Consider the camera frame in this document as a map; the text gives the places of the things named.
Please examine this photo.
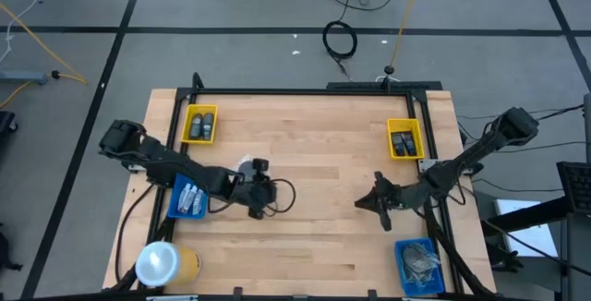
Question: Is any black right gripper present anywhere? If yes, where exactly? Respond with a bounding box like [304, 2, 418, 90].
[354, 171, 410, 233]

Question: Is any black round brush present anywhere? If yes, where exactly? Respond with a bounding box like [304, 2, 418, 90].
[402, 266, 438, 291]
[236, 154, 260, 183]
[413, 249, 440, 279]
[400, 242, 428, 272]

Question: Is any white travel toothpaste tube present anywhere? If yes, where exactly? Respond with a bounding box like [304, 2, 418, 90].
[192, 188, 206, 216]
[184, 185, 199, 213]
[177, 183, 192, 213]

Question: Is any grey roll-on deodorant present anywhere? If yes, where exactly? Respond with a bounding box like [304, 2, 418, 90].
[202, 112, 215, 140]
[189, 113, 204, 140]

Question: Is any yellow plastic basket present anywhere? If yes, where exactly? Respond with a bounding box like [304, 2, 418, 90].
[386, 117, 426, 161]
[179, 103, 220, 146]

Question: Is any blue plastic basket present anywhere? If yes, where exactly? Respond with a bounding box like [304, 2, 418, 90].
[166, 173, 210, 221]
[393, 237, 446, 297]

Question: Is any yellow container with white lid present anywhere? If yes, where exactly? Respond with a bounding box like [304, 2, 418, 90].
[135, 240, 203, 288]

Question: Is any black support beam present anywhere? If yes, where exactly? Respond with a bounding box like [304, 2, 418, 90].
[482, 197, 573, 235]

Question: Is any white sheet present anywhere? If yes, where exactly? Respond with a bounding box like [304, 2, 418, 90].
[493, 198, 560, 259]

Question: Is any black keyboard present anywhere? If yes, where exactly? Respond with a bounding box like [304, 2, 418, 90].
[556, 161, 591, 214]

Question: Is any grey stand foot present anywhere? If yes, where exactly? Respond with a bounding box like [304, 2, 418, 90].
[0, 70, 50, 85]

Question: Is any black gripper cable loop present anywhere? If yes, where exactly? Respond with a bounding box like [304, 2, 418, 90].
[265, 178, 297, 217]

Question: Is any black table frame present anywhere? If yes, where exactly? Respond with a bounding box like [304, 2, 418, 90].
[115, 72, 498, 301]

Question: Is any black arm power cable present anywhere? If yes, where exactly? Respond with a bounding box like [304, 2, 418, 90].
[114, 183, 156, 283]

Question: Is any coiled black floor cable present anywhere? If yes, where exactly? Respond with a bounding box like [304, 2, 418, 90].
[321, 19, 359, 80]

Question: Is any yellow floor cable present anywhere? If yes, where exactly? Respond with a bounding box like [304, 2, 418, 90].
[390, 0, 428, 69]
[0, 3, 89, 108]

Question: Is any white floor cable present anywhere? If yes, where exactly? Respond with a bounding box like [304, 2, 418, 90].
[0, 0, 64, 65]

